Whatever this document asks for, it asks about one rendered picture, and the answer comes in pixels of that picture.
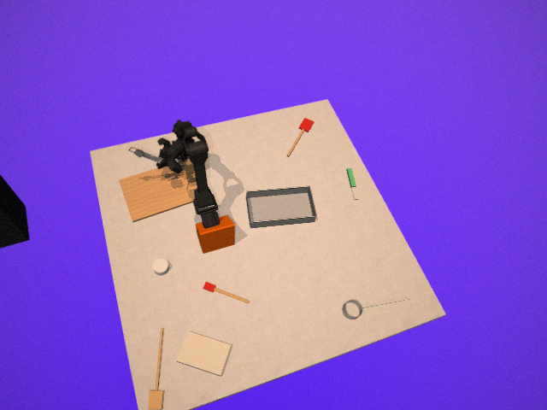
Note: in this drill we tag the cream short cylinder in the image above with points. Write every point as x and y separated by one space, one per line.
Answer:
161 267

